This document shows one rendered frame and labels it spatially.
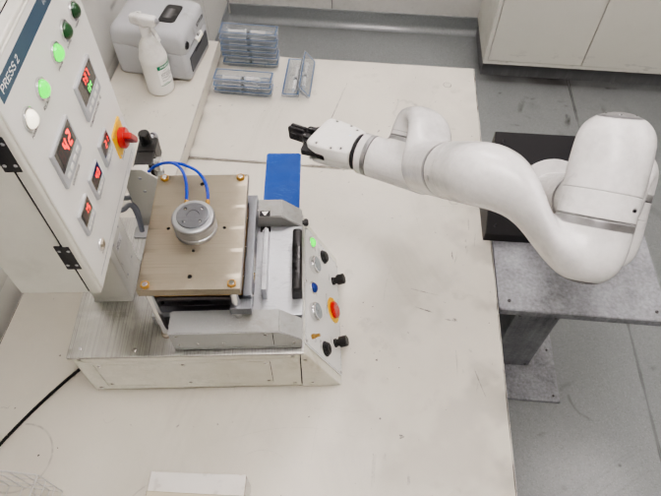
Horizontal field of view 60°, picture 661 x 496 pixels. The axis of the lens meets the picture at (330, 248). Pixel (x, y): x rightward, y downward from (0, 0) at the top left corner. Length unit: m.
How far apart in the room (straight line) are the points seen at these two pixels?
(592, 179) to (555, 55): 2.51
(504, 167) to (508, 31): 2.40
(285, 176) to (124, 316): 0.65
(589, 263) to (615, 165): 0.13
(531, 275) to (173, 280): 0.90
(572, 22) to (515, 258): 1.84
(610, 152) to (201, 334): 0.74
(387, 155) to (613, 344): 1.53
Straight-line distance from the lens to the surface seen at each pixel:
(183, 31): 1.87
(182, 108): 1.84
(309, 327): 1.20
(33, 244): 0.94
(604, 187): 0.80
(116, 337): 1.23
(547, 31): 3.20
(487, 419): 1.34
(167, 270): 1.06
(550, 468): 2.17
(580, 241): 0.80
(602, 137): 0.81
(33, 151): 0.82
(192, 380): 1.29
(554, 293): 1.53
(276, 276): 1.19
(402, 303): 1.42
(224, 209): 1.13
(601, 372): 2.38
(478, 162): 0.79
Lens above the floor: 1.97
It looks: 54 degrees down
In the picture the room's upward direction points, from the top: 1 degrees clockwise
